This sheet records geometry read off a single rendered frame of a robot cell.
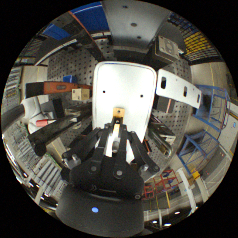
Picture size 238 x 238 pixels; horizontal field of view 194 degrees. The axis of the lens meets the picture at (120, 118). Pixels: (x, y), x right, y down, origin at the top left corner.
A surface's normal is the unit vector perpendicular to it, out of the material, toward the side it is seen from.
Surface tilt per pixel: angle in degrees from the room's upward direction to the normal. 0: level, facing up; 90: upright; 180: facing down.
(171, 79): 0
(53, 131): 81
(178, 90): 0
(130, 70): 0
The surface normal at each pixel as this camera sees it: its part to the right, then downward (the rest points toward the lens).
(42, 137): 0.98, 0.17
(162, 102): -0.04, 0.35
